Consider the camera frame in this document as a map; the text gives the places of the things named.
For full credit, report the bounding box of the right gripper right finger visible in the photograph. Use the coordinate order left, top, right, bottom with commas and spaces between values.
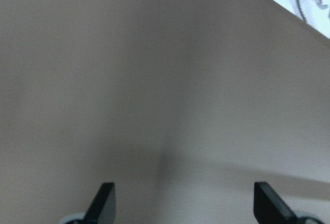
254, 182, 298, 224

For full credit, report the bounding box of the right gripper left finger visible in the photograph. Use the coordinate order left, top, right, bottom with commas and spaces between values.
82, 182, 115, 224

